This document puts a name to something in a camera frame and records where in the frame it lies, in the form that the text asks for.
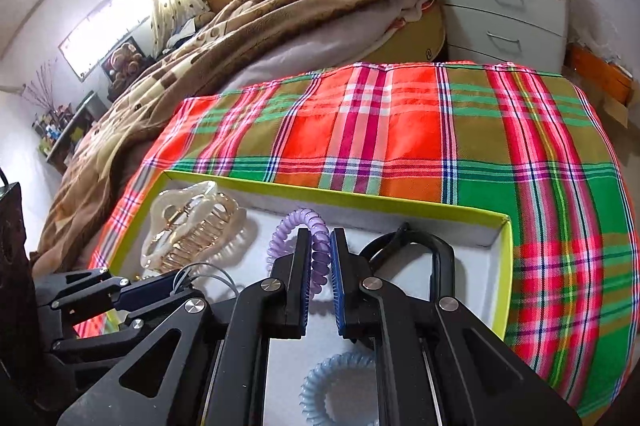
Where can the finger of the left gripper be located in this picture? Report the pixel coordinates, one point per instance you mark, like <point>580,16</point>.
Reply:
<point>62,290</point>
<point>147,303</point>

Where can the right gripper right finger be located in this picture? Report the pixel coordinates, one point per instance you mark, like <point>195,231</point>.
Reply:
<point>354,315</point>

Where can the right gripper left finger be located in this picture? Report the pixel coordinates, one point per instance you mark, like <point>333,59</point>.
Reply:
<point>288,313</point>

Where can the black wristband watch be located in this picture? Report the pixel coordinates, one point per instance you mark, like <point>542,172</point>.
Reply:
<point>392,252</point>

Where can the translucent beige hair claw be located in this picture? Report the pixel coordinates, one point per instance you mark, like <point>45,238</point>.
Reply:
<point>189,225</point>

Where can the yellow-green shallow box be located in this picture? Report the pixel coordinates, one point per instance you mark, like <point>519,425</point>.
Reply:
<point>324,378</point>

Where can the brown fleece blanket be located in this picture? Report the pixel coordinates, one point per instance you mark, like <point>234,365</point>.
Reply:
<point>242,33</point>

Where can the red green plaid cloth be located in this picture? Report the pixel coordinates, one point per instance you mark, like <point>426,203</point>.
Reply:
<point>501,137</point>

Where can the teddy bear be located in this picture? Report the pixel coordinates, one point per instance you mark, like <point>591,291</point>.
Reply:
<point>125,65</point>

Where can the grey bedside cabinet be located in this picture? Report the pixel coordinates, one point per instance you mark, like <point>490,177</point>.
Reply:
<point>532,33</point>

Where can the orange cardboard box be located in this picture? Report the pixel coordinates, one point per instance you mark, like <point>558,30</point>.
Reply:
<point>608,77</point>

